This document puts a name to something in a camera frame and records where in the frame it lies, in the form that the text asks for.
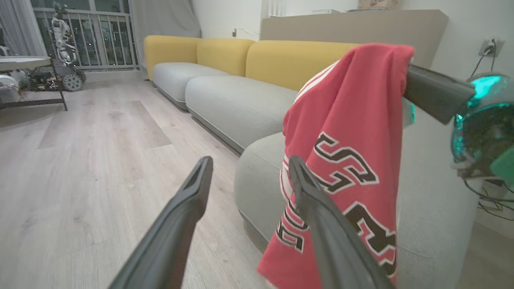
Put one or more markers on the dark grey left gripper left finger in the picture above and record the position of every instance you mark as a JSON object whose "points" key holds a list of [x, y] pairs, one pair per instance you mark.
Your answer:
{"points": [[172, 233]]}

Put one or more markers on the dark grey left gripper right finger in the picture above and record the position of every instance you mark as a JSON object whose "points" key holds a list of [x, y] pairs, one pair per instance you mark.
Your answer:
{"points": [[333, 241]]}

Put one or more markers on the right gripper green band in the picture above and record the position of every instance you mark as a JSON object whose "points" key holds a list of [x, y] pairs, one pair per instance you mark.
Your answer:
{"points": [[484, 124]]}

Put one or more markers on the red basketball jersey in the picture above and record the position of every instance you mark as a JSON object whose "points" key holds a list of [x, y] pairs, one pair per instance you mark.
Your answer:
{"points": [[353, 132]]}

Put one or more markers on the grey sofa seat cushion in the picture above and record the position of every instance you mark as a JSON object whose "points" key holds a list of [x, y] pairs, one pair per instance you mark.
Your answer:
{"points": [[237, 108], [180, 78]]}

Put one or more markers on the beige panel behind sofa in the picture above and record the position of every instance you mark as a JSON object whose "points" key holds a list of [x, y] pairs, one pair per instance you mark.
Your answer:
{"points": [[361, 26]]}

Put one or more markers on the cardboard box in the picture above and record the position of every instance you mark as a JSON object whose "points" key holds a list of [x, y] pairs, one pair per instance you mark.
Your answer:
{"points": [[379, 4]]}

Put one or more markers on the white flat box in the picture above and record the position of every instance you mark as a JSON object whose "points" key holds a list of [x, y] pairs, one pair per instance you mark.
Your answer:
{"points": [[324, 11]]}

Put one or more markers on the yellow sofa back cushion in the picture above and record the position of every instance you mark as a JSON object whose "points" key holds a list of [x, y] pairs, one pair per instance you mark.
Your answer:
{"points": [[223, 54], [166, 50], [293, 62]]}

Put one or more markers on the white slatted radiator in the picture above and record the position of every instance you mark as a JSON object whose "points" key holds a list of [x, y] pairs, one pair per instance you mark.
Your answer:
{"points": [[277, 8]]}

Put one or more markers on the balcony window railing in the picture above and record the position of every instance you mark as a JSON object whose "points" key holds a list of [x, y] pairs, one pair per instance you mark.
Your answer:
{"points": [[100, 38]]}

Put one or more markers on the white wheeled robot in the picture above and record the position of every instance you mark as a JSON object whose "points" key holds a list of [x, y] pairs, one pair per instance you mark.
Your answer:
{"points": [[66, 48]]}

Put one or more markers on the grey curtain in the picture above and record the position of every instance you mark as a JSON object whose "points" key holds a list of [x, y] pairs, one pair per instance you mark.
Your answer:
{"points": [[164, 18]]}

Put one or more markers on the white round container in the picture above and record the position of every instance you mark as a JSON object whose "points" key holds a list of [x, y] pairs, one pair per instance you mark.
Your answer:
{"points": [[8, 88]]}

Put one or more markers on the sheer white curtain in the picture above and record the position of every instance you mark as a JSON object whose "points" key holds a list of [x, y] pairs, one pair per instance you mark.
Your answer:
{"points": [[20, 26]]}

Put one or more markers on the white wall power socket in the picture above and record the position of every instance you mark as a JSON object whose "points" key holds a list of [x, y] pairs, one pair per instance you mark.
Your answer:
{"points": [[490, 47]]}

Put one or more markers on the black frame table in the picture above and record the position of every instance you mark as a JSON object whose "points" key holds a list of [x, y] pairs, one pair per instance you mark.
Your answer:
{"points": [[28, 68]]}

